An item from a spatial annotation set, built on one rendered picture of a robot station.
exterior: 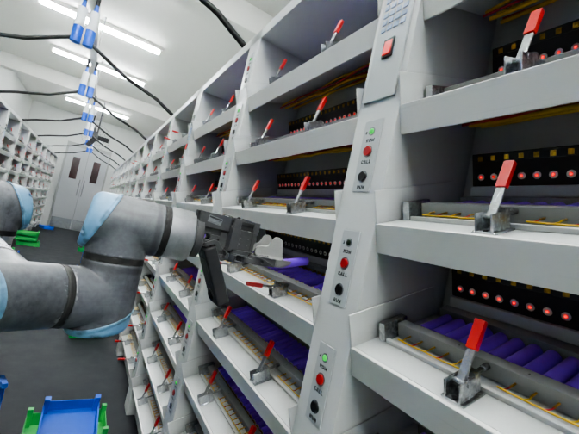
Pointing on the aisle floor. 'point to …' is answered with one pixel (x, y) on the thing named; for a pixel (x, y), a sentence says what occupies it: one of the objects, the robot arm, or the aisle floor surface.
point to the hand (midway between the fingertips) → (282, 264)
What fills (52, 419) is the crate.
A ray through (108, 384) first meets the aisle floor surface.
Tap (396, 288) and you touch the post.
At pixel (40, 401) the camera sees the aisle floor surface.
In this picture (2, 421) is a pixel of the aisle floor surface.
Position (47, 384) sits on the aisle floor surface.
